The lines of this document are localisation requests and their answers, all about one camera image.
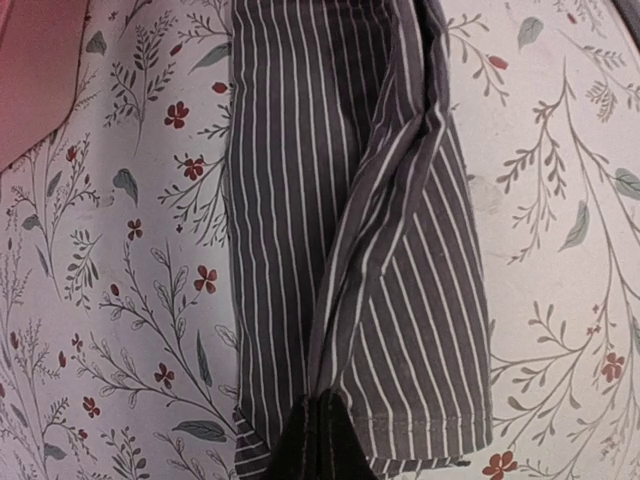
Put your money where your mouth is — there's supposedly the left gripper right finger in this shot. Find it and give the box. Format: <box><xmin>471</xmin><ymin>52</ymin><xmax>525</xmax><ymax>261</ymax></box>
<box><xmin>317</xmin><ymin>390</ymin><xmax>377</xmax><ymax>480</ymax></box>

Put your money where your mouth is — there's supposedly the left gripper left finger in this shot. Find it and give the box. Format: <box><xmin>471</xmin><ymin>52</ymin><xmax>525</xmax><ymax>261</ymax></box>
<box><xmin>267</xmin><ymin>396</ymin><xmax>319</xmax><ymax>480</ymax></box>

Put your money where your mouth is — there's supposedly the grey striped underwear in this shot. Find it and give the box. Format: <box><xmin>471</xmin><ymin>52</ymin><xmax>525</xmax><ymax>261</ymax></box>
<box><xmin>226</xmin><ymin>1</ymin><xmax>493</xmax><ymax>479</ymax></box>

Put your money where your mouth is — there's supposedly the pink divided organizer box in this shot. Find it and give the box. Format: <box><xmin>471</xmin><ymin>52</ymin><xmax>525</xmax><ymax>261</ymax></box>
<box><xmin>0</xmin><ymin>0</ymin><xmax>88</xmax><ymax>169</ymax></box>

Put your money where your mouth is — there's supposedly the floral tablecloth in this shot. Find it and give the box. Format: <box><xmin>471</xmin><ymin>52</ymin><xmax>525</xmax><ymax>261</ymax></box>
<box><xmin>1</xmin><ymin>1</ymin><xmax>639</xmax><ymax>479</ymax></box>

